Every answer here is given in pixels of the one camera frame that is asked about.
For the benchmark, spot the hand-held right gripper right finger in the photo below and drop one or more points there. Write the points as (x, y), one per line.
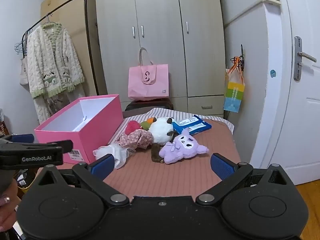
(222, 166)

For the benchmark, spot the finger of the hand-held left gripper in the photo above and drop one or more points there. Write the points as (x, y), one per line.
(22, 138)
(57, 145)

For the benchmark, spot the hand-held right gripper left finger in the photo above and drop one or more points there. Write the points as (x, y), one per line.
(102, 167)

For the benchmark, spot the pink cardboard box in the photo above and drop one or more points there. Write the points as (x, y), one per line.
(100, 130)

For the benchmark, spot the purple rabbit plush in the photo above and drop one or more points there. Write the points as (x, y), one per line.
(182, 148)

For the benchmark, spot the floral fabric scrunchie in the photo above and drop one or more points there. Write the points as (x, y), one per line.
(137, 138)

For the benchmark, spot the red fluffy ball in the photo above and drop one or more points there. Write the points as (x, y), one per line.
(131, 127)

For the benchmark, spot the blue wipes packet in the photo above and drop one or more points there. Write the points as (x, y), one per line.
(192, 125)

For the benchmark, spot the brown plush toy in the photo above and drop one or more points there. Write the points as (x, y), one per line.
(156, 153)

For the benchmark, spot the green orange plush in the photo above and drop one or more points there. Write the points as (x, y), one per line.
(145, 124)

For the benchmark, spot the white panda plush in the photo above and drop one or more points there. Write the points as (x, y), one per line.
(160, 130)

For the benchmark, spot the person's left hand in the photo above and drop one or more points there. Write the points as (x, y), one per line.
(6, 215)

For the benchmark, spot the canvas tote bag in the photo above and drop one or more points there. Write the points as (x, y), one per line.
(23, 75)

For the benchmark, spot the colourful paper gift bag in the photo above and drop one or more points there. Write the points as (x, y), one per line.
(233, 97)

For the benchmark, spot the black suitcase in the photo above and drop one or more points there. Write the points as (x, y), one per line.
(150, 105)

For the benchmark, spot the cream fleece cardigan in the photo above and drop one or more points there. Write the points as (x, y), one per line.
(50, 55)

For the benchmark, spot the pink tote bag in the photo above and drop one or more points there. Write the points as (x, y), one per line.
(147, 87)

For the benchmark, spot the white door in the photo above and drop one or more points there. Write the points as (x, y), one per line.
(307, 130)

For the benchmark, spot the light wooden board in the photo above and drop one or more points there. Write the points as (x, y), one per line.
(75, 42)

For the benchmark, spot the blue round sticker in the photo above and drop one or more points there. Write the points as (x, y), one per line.
(273, 73)

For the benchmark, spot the black clothes rack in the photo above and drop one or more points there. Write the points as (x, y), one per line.
(86, 17)

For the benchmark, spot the beige wooden wardrobe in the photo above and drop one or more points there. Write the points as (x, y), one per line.
(160, 30)

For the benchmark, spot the black wall hook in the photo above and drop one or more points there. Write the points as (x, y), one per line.
(241, 52)

